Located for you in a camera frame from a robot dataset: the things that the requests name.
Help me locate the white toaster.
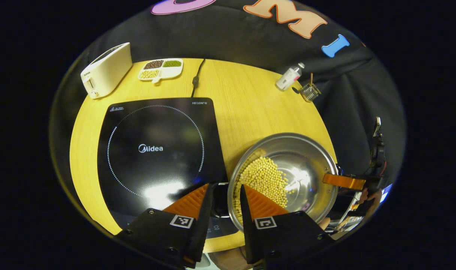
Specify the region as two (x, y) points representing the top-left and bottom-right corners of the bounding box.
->
(81, 42), (133, 99)

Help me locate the clear bottle with pink label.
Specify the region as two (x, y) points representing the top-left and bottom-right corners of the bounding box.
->
(275, 63), (305, 91)

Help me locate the black power cable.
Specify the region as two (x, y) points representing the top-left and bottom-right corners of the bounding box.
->
(191, 58), (206, 98)

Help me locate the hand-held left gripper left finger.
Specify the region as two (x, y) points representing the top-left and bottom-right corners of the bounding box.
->
(114, 183), (218, 269)

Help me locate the steel pot with black handles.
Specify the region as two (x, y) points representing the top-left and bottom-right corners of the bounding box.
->
(213, 132), (339, 231)

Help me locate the wire mesh basket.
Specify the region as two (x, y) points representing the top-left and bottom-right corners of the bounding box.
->
(299, 82), (322, 103)

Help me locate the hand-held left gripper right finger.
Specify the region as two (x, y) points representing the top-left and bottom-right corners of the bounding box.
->
(239, 184), (335, 265)

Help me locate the black induction cooktop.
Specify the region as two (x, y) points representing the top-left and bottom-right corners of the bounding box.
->
(97, 97), (239, 239)

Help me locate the white divided dish with beans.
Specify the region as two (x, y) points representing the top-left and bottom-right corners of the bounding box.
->
(138, 58), (184, 84)

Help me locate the pile of yellow soybeans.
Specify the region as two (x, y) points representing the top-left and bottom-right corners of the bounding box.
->
(233, 149), (290, 225)

